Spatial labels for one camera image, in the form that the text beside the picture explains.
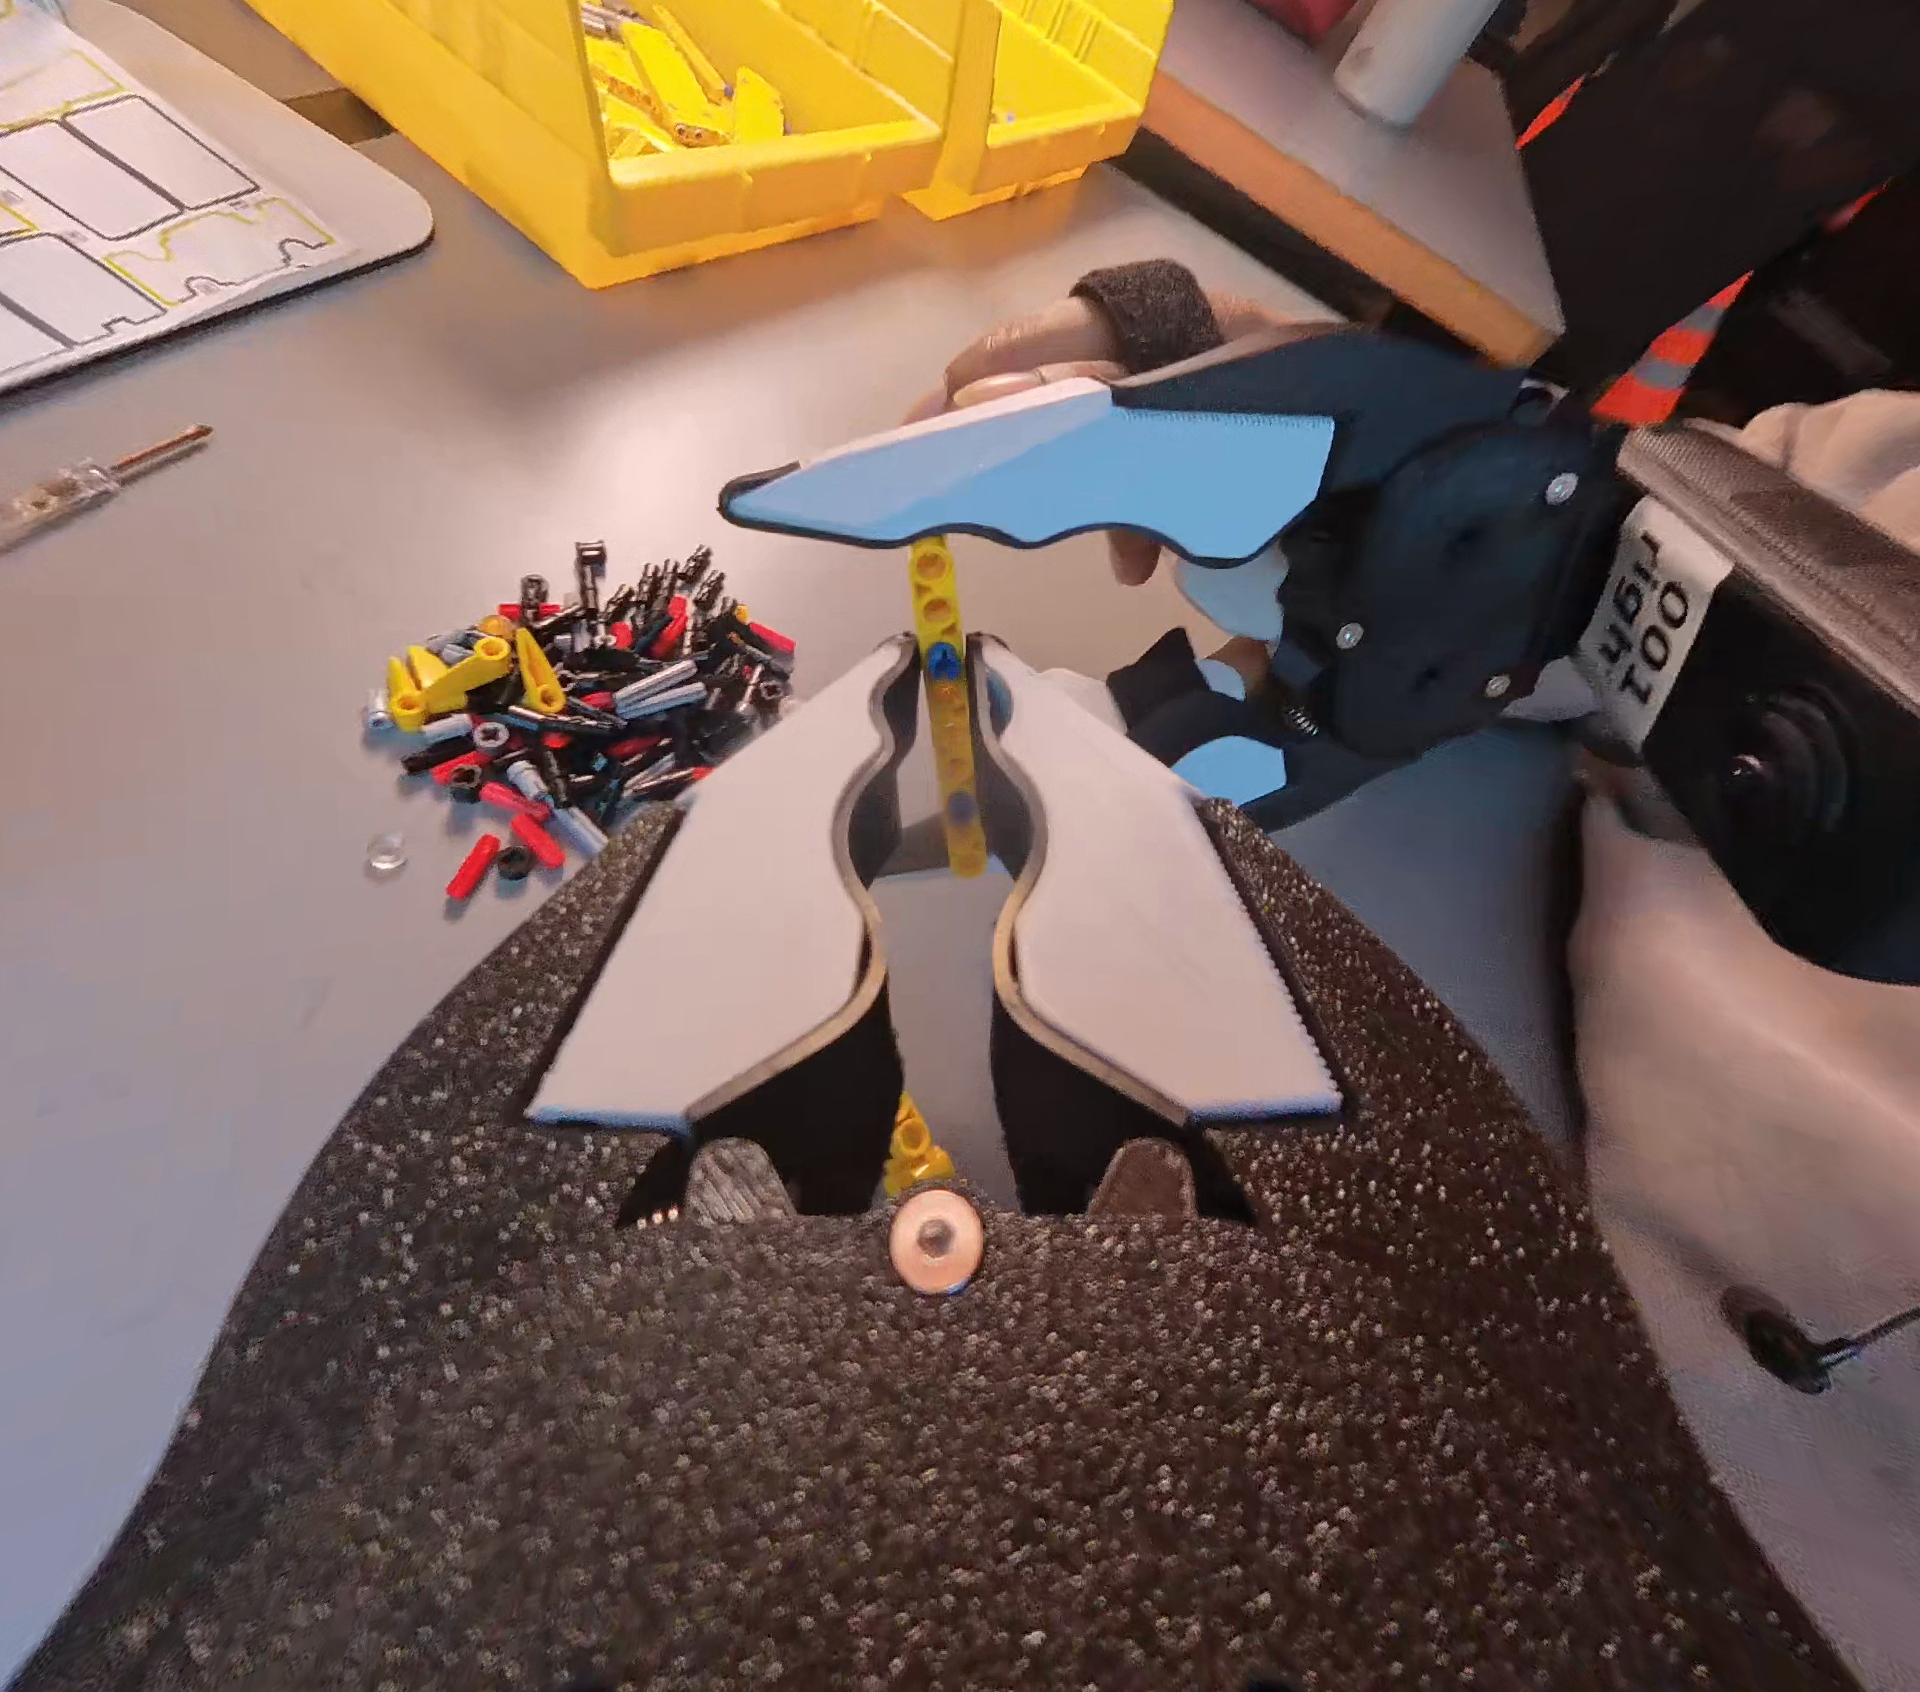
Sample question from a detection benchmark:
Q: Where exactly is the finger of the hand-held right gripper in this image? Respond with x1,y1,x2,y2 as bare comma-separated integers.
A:
716,379,1340,570
1165,732,1338,835

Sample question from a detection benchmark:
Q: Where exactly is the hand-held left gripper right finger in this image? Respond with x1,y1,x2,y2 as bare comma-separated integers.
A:
972,638,1343,1125

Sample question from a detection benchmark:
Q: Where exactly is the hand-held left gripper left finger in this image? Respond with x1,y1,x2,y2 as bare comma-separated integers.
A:
528,636,919,1133

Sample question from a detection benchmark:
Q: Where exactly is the pile of small building parts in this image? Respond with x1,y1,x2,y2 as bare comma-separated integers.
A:
364,540,798,902

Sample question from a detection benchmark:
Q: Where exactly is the long yellow building beam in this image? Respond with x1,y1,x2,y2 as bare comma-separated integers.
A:
904,534,991,883

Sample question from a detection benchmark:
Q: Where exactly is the heap of mixed building parts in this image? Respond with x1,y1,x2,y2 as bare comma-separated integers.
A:
576,0,790,157

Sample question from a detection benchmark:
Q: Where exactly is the person's right forearm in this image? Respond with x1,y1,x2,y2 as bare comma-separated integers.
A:
1724,395,1920,525

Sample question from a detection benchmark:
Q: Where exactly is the grey desk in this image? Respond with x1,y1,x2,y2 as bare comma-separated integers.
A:
0,0,1592,1650

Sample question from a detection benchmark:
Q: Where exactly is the person's right hand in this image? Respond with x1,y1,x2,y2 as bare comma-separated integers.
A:
942,289,1124,415

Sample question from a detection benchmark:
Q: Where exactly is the wood edged side table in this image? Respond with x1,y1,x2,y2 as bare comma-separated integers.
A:
1020,0,1561,367

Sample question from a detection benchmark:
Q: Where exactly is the dark chair back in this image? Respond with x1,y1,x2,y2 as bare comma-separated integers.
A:
1499,0,1920,426

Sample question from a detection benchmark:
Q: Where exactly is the person's beige sweatshirt torso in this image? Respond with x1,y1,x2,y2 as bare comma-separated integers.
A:
1559,792,1920,1692

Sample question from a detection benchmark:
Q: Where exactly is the white printed mat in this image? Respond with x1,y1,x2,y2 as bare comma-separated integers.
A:
0,0,437,396

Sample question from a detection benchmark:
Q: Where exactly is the black microphone cable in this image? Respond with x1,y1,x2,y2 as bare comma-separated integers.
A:
1724,1287,1920,1395

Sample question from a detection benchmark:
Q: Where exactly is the clear handle screwdriver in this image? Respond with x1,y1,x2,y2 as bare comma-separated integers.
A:
0,424,216,555

